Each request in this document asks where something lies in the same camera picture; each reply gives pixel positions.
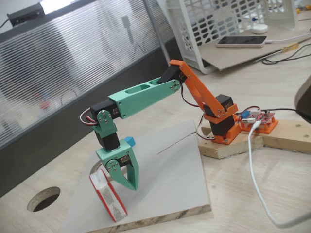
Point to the smartphone with pale case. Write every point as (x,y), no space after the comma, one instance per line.
(243,41)

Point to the black box device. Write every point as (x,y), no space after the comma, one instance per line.
(24,13)

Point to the long wooden plank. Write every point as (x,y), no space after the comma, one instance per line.
(291,136)

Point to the orange circuit board holder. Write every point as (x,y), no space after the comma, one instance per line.
(269,127)

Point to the ribbed glass desk partition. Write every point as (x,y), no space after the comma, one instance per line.
(73,60)

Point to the white plastic lattice basket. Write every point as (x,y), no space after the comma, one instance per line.
(176,24)

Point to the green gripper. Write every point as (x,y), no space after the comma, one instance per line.
(126,158)

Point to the brown cardboard sheet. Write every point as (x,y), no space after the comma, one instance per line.
(233,58)

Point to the white earbuds case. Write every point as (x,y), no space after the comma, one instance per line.
(259,29)

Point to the blue cube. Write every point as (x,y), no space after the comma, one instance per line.
(131,140)

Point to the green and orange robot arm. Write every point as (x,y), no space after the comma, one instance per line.
(141,97)

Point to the white chipboard panel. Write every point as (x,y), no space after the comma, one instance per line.
(165,184)

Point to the red controller circuit board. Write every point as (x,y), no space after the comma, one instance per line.
(262,117)

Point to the red cardboard box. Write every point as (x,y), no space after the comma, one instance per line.
(116,204)

